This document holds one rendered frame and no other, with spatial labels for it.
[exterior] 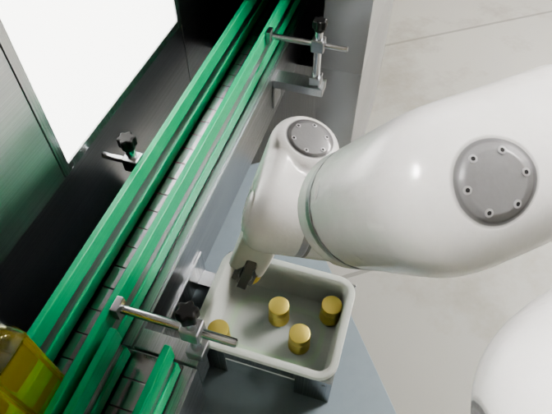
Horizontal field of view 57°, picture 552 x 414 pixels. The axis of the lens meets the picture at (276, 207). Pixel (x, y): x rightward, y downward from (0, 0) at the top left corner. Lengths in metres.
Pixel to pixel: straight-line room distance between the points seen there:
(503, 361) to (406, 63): 2.57
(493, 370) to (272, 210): 0.32
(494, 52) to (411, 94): 0.58
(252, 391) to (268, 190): 0.45
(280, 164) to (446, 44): 2.45
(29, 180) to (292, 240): 0.42
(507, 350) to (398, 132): 0.11
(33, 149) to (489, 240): 0.63
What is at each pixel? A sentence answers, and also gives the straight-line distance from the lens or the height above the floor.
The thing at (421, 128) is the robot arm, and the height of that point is 1.40.
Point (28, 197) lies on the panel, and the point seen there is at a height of 1.02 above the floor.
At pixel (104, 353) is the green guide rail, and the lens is 0.67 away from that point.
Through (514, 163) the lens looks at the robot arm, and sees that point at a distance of 0.23.
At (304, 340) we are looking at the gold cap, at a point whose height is 0.81.
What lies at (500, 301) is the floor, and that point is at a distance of 1.91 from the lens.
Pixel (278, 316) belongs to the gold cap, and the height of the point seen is 0.81.
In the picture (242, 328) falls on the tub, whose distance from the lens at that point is 0.87.
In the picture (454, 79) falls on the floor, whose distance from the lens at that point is 2.68.
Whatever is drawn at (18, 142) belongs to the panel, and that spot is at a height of 1.10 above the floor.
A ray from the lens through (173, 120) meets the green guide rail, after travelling 0.91.
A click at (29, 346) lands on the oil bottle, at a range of 0.61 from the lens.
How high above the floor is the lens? 1.56
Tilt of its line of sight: 52 degrees down
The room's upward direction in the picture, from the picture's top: straight up
